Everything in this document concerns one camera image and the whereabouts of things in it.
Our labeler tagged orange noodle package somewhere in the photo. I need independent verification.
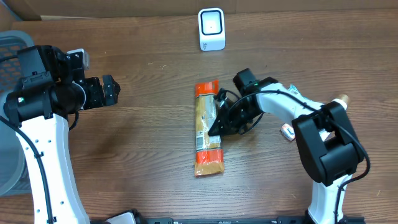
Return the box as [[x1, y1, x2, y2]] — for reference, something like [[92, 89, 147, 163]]
[[194, 80, 224, 177]]

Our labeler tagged small orange snack packet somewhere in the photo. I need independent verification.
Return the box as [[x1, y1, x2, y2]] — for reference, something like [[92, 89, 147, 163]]
[[280, 123, 295, 141]]

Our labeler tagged white tube gold cap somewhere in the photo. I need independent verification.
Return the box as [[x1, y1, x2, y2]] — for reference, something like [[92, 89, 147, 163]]
[[320, 94, 351, 142]]

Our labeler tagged teal snack packet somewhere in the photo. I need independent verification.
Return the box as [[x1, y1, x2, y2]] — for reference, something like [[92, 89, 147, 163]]
[[288, 84, 311, 102]]

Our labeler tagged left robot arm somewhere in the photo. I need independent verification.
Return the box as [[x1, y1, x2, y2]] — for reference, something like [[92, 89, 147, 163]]
[[1, 45, 121, 223]]

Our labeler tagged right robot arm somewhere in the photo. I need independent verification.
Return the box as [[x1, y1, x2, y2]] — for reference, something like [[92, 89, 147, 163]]
[[208, 68, 371, 223]]

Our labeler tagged white barcode scanner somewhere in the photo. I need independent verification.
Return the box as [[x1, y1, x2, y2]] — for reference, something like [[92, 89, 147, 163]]
[[198, 7, 226, 52]]

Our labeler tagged dark grey plastic basket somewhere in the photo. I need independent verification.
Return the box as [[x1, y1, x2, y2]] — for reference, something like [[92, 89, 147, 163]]
[[1, 30, 34, 197]]

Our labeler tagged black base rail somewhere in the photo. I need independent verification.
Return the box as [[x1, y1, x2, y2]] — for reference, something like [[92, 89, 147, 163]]
[[105, 210, 366, 224]]

